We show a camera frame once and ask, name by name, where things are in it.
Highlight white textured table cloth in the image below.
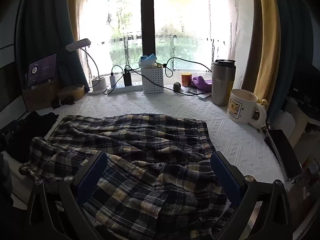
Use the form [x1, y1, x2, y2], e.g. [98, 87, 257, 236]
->
[5, 90, 290, 240]

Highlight dark window post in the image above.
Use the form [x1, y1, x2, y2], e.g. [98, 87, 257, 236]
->
[140, 0, 156, 67]

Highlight cardboard box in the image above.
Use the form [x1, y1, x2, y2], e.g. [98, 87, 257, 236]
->
[22, 79, 63, 112]

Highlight blue packet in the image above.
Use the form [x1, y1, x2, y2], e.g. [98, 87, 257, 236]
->
[139, 54, 158, 68]

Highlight purple cloth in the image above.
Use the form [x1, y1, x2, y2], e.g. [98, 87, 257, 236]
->
[191, 76, 213, 92]

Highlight black cloth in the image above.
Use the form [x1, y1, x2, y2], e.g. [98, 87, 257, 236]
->
[0, 111, 60, 163]

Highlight yellow curtain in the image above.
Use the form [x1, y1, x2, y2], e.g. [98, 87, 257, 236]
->
[251, 0, 282, 103]
[67, 0, 80, 43]

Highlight teal curtain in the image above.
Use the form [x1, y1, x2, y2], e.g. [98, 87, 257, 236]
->
[16, 0, 90, 93]
[269, 0, 313, 123]

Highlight white bear print mug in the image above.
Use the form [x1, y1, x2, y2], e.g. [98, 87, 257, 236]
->
[227, 89, 267, 126]

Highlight tablet with purple screen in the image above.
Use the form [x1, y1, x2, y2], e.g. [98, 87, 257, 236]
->
[27, 54, 58, 88]

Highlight steel travel tumbler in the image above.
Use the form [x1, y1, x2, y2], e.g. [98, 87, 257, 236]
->
[211, 59, 236, 107]

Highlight small black bundle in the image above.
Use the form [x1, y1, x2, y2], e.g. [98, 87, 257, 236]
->
[51, 96, 75, 109]

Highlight black flat case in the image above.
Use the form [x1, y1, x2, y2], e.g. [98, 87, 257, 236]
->
[264, 129, 303, 180]

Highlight yellow food container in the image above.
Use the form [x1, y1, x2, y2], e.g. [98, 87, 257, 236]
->
[57, 85, 85, 100]

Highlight white desk lamp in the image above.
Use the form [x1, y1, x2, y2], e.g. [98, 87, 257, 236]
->
[65, 38, 108, 95]

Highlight loose papers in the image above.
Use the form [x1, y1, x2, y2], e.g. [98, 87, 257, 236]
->
[186, 86, 213, 98]

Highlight white perforated basket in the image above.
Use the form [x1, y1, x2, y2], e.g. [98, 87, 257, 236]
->
[141, 67, 164, 94]

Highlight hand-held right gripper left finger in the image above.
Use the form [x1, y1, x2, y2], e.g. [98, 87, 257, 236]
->
[25, 151, 108, 240]

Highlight small orange can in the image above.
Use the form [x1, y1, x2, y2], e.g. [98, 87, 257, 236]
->
[181, 72, 193, 87]

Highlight white power strip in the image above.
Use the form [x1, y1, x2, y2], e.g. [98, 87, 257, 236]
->
[107, 82, 144, 95]

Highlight black charger plug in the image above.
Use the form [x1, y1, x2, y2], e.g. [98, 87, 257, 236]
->
[123, 68, 132, 86]

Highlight plaid pants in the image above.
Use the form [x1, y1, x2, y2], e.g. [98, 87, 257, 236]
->
[19, 114, 235, 233]

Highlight long black cable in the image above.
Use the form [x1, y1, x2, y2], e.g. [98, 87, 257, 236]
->
[130, 57, 213, 96]

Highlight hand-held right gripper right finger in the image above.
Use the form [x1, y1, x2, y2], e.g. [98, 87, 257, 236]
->
[210, 151, 293, 240]

